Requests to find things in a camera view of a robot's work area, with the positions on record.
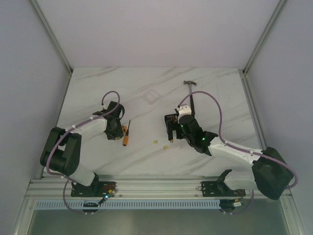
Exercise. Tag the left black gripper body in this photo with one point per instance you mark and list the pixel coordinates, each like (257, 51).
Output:
(111, 132)

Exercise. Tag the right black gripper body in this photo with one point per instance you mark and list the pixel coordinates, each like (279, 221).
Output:
(187, 137)

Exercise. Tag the black fuse box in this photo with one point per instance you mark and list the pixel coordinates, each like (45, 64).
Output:
(171, 122)

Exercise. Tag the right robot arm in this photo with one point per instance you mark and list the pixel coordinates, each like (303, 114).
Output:
(262, 170)

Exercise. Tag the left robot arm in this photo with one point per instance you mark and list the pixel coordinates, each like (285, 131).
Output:
(62, 149)

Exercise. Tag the clear fuse box cover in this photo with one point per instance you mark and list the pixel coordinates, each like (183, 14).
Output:
(151, 97)

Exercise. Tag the orange terminal block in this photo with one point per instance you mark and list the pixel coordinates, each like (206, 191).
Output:
(124, 128)

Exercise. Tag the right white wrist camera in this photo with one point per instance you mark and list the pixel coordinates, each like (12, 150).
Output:
(183, 110)

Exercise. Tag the claw hammer black handle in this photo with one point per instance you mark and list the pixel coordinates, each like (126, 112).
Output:
(190, 84)

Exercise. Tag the orange handle screwdriver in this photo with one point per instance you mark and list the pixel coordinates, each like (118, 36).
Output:
(126, 137)

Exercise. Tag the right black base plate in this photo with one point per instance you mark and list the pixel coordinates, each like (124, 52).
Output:
(215, 189)

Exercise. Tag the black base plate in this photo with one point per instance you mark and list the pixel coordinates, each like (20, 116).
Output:
(99, 189)
(215, 189)

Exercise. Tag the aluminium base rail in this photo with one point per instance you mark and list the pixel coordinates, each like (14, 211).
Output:
(127, 187)

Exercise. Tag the right aluminium frame post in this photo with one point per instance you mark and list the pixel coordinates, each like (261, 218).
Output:
(265, 35)

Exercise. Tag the aluminium frame post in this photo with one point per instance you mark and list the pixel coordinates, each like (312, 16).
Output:
(51, 35)
(265, 35)

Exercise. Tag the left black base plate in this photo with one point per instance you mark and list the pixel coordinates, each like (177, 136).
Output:
(99, 189)

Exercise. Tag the left aluminium frame post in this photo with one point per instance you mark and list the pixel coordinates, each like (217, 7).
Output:
(51, 35)

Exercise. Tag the slotted grey cable duct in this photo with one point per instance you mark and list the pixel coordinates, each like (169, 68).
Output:
(129, 204)

